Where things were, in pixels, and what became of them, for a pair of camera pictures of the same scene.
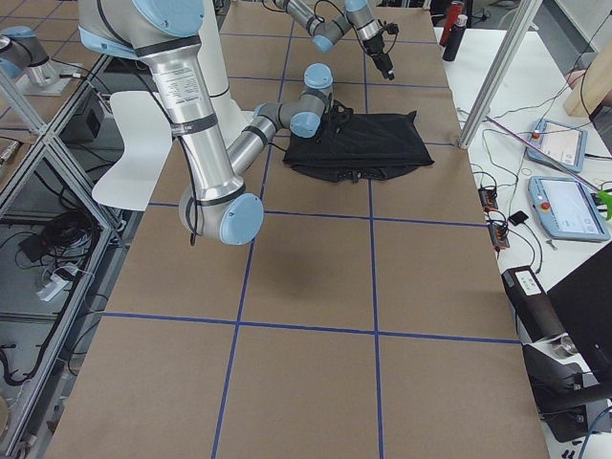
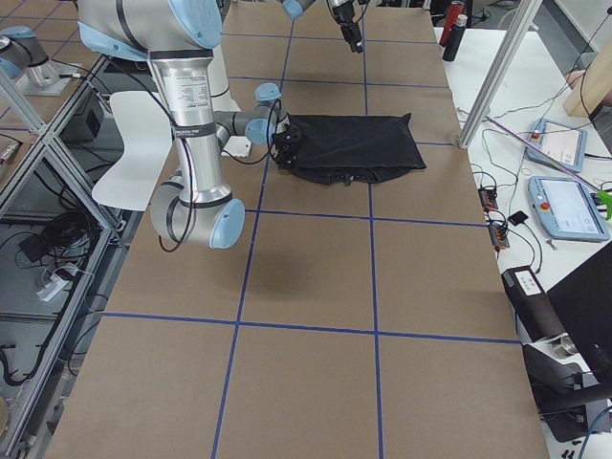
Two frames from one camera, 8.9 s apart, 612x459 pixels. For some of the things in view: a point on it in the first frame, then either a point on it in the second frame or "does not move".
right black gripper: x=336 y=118 to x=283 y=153
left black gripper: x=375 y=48 to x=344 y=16
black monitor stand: x=561 y=395 does not move
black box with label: x=531 y=304 does not move
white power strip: x=54 y=286 does not move
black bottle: x=455 y=38 does not move
